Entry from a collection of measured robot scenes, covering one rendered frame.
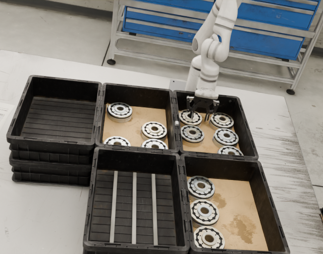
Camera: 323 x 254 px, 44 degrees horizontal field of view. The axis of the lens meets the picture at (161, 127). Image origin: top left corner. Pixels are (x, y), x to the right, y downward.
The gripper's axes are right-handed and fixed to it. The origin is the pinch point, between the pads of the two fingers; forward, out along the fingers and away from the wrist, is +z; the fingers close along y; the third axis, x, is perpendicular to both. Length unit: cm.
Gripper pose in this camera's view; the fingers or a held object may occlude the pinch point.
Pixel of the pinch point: (199, 116)
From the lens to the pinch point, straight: 170.4
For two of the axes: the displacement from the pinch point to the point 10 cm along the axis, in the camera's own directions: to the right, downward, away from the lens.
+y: -9.9, -1.5, -0.2
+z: -1.3, 7.9, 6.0
